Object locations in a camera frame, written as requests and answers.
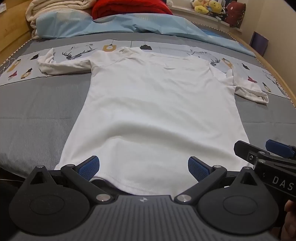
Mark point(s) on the cream fleece blanket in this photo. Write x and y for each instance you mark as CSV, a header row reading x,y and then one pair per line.
x,y
57,5

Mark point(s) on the yellow spotted plush toy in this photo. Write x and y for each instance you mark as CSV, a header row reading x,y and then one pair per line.
x,y
217,8

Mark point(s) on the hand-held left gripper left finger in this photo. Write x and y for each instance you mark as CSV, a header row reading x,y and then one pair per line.
x,y
89,167

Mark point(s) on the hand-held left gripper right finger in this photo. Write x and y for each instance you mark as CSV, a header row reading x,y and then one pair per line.
x,y
197,169

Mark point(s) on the grey printed bed cover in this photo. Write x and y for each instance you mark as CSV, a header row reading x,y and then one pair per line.
x,y
34,111

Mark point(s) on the white t-shirt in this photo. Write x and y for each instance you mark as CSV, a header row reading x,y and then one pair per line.
x,y
152,111

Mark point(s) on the red blanket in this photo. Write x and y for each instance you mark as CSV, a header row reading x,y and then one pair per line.
x,y
129,8

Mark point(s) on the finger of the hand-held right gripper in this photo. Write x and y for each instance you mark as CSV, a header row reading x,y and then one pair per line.
x,y
245,149
277,147

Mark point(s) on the dark red plush pillow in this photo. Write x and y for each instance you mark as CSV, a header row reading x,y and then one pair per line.
x,y
235,12

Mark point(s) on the pale yellow plush toy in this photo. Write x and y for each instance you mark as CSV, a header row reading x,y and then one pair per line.
x,y
200,6

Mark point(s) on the purple box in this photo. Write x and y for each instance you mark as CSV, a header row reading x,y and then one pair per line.
x,y
259,44

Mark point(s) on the person's right hand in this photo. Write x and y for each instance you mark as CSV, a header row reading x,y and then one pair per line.
x,y
290,212

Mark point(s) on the white window ledge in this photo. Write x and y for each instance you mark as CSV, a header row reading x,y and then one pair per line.
x,y
185,12

